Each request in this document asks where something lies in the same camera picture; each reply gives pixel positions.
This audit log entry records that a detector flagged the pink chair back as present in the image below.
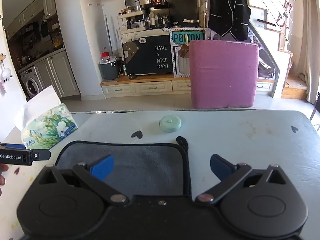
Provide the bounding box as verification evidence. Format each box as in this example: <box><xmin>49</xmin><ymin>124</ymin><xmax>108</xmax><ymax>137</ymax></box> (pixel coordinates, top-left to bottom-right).
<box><xmin>189</xmin><ymin>40</ymin><xmax>259</xmax><ymax>109</ymax></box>

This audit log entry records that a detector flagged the round green tape measure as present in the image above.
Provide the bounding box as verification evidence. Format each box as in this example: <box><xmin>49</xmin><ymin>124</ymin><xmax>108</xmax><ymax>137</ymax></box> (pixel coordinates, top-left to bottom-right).
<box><xmin>159</xmin><ymin>115</ymin><xmax>182</xmax><ymax>133</ymax></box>

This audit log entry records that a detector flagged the black cabinet with white text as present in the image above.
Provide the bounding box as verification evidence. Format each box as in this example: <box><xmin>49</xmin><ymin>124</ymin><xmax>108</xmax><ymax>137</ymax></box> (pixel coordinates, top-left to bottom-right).
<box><xmin>123</xmin><ymin>35</ymin><xmax>173</xmax><ymax>76</ymax></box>

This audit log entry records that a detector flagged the washing machine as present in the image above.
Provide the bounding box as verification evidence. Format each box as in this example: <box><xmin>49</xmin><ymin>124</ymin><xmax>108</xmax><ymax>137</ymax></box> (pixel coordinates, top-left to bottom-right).
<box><xmin>20</xmin><ymin>66</ymin><xmax>43</xmax><ymax>98</ymax></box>

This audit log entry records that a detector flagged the left hand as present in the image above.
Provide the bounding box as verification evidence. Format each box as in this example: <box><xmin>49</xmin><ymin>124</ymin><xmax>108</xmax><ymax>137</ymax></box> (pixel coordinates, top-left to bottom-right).
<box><xmin>0</xmin><ymin>164</ymin><xmax>9</xmax><ymax>196</ymax></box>

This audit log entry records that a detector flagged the purple and grey towel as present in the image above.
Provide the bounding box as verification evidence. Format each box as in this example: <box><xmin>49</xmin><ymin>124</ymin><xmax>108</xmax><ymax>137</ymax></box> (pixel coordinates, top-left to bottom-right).
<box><xmin>55</xmin><ymin>136</ymin><xmax>191</xmax><ymax>197</ymax></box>

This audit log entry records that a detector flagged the floral tissue pack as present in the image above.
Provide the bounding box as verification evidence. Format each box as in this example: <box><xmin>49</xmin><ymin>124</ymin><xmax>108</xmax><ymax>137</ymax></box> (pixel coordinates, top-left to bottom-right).
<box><xmin>21</xmin><ymin>86</ymin><xmax>78</xmax><ymax>150</ymax></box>

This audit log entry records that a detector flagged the black vest with white trim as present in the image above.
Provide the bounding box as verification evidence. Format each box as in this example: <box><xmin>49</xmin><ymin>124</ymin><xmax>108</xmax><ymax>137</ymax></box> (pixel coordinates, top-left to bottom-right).
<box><xmin>208</xmin><ymin>0</ymin><xmax>251</xmax><ymax>42</ymax></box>

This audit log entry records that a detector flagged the teal potion sign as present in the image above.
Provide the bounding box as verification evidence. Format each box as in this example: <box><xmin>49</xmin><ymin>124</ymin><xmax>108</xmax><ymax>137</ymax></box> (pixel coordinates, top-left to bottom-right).
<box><xmin>171</xmin><ymin>31</ymin><xmax>204</xmax><ymax>44</ymax></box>

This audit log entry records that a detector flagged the grey trash bin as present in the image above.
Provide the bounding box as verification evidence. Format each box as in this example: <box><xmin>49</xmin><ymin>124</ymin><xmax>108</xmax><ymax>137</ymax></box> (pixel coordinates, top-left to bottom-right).
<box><xmin>99</xmin><ymin>57</ymin><xmax>121</xmax><ymax>81</ymax></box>

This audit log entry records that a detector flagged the white shelf rack with bottles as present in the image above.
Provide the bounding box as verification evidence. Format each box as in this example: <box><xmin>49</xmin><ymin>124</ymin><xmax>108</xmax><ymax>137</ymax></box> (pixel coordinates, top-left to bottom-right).
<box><xmin>117</xmin><ymin>10</ymin><xmax>148</xmax><ymax>35</ymax></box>

